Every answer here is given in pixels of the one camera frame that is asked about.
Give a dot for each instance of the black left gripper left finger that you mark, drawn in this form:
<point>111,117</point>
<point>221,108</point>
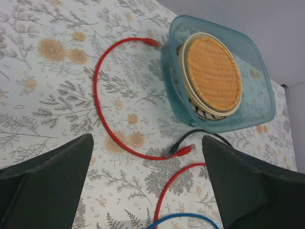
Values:
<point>44,192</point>

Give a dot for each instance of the orange woven round coaster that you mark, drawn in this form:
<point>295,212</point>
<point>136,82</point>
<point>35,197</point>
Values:
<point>214,75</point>

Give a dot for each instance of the floral patterned table mat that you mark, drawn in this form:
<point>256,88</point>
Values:
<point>75,67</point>

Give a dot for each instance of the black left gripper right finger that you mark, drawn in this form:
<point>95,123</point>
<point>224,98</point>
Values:
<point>251,193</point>

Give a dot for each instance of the teal plastic container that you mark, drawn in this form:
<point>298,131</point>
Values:
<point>257,104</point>

